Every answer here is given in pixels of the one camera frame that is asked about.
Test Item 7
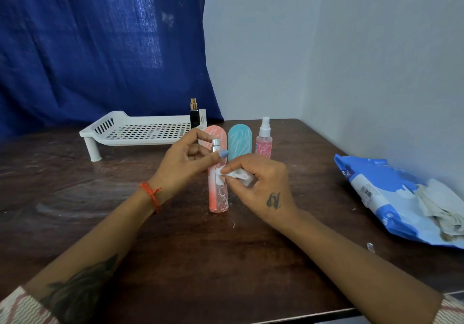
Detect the black perfume bottle gold cap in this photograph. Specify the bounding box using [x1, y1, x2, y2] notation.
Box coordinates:
[189, 98, 201, 129]

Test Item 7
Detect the person's left forearm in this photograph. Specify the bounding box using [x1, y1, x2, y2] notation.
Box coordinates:
[23, 188, 160, 324]

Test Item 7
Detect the person's right forearm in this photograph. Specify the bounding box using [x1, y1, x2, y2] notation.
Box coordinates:
[288, 211, 445, 324]

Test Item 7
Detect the white perforated plastic rack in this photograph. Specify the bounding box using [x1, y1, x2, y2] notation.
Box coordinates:
[79, 109, 208, 162]

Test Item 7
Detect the pink squeeze bottle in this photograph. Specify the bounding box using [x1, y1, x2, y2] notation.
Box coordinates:
[199, 125, 228, 150]

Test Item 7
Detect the dark blue curtain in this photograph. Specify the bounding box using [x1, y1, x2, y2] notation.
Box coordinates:
[0, 0, 224, 139]

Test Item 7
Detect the person's left hand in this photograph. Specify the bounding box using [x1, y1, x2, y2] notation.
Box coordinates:
[148, 128, 229, 206]

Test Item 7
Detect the teal squeeze bottle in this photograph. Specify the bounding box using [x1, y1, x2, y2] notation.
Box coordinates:
[227, 124, 253, 162]

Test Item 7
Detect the patterned sleeve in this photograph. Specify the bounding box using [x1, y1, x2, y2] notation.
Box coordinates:
[433, 294, 464, 324]
[0, 285, 60, 324]

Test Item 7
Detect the dark wooden table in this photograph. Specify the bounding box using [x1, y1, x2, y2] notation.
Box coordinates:
[0, 118, 464, 324]

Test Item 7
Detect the patterned right sleeve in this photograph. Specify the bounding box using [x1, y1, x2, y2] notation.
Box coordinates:
[433, 294, 464, 324]

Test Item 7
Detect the orange thread bracelet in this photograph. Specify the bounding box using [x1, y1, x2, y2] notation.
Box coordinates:
[139, 181, 163, 215]

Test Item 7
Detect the pink spray bottle white cap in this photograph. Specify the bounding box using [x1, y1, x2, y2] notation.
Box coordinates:
[255, 117, 273, 160]

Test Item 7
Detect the patterned left sleeve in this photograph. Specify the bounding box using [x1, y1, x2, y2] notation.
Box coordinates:
[0, 285, 60, 324]

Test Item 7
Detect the white wet wipe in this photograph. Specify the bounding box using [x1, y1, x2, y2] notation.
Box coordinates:
[214, 166, 256, 187]

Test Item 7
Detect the blue white wet wipes pack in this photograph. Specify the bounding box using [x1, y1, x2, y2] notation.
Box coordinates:
[333, 153, 464, 250]

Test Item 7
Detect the orange spray bottle silver cap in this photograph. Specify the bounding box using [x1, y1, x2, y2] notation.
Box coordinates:
[207, 138, 230, 213]

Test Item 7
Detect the person's right hand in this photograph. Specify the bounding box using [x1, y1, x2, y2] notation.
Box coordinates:
[220, 153, 302, 232]

